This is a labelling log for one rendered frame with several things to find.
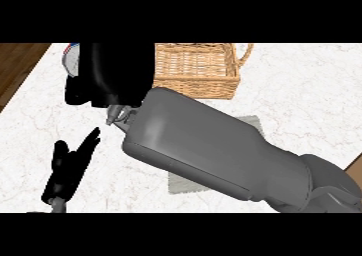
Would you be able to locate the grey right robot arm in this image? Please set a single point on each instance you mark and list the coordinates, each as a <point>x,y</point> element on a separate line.
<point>212,150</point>

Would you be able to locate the white can with coloured rim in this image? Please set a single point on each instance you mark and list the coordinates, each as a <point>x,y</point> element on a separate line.
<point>71,61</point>

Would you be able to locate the grey placemat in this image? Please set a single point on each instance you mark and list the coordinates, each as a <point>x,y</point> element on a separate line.
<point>184,185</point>

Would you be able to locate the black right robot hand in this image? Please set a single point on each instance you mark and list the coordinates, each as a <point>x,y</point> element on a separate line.
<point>118,73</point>

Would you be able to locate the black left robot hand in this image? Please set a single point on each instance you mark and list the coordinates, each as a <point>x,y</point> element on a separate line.
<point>65,173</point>

